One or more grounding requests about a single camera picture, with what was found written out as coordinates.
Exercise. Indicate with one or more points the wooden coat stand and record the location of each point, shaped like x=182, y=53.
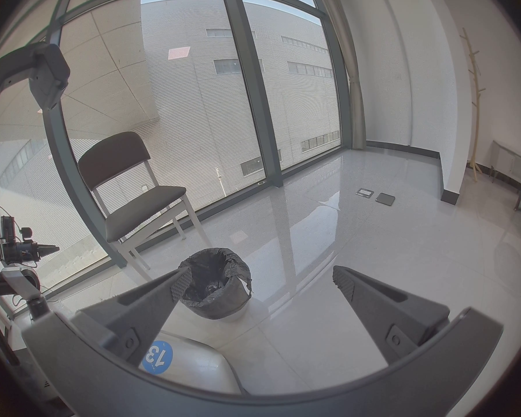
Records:
x=476, y=115

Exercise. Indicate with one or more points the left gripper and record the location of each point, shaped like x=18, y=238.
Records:
x=17, y=252

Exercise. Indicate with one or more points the grey metal table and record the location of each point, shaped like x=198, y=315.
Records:
x=503, y=154

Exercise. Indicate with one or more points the black plastic bag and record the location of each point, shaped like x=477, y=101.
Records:
x=225, y=293

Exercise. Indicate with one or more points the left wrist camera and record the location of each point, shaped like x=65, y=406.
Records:
x=26, y=233

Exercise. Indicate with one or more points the grey chair with white legs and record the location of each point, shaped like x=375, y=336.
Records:
x=143, y=206

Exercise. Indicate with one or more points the pale curtain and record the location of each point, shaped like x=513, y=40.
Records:
x=358, y=115

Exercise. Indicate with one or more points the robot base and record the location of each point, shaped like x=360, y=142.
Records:
x=199, y=363

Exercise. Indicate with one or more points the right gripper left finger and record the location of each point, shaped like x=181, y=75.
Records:
x=143, y=315

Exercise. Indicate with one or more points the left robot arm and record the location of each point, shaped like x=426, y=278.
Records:
x=8, y=283

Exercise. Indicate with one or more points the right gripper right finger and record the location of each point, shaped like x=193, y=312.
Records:
x=395, y=315

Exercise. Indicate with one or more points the window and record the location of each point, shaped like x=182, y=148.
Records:
x=256, y=102

